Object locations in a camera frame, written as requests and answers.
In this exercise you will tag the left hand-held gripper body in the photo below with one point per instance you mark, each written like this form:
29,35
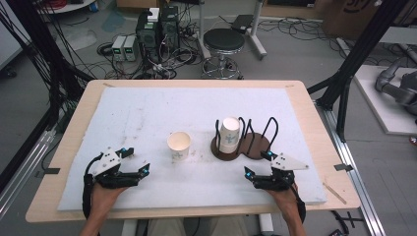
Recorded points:
113,180

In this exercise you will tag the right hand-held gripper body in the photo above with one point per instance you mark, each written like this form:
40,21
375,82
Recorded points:
275,182

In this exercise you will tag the white paper cup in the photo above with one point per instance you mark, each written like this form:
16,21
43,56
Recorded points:
228,139
178,141

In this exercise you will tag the person's right hand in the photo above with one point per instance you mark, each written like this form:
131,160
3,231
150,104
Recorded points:
284,200

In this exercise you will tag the person's left hand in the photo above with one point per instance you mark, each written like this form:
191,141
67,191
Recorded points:
105,200

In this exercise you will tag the white foam mat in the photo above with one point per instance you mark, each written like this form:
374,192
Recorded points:
147,108

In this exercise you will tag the thin wooden stick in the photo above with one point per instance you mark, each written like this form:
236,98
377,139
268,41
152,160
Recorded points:
334,193

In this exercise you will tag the black tape piece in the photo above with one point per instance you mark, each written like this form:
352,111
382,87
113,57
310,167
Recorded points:
52,170
343,167

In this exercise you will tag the person's legs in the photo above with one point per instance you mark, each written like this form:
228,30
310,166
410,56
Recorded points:
196,226

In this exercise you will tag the grey power supply unit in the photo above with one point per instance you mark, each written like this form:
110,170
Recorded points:
118,48
130,47

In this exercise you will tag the black computer tower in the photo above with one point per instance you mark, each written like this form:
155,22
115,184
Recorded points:
147,34
170,28

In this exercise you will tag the black round stool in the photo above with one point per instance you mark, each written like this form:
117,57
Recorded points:
224,39

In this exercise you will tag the white metal stand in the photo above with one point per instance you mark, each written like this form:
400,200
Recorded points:
255,31

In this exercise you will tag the white platform board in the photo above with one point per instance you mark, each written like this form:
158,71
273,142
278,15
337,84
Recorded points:
387,111

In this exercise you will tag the black flat device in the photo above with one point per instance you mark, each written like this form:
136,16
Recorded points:
242,22

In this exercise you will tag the small white box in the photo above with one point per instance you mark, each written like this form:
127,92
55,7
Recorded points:
153,14

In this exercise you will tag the cardboard box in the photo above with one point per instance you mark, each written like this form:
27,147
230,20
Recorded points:
354,16

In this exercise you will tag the aluminium rail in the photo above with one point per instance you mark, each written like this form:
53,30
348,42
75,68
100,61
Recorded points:
352,177
23,167

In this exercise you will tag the black frame post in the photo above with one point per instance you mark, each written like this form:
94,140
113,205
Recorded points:
42,49
357,55

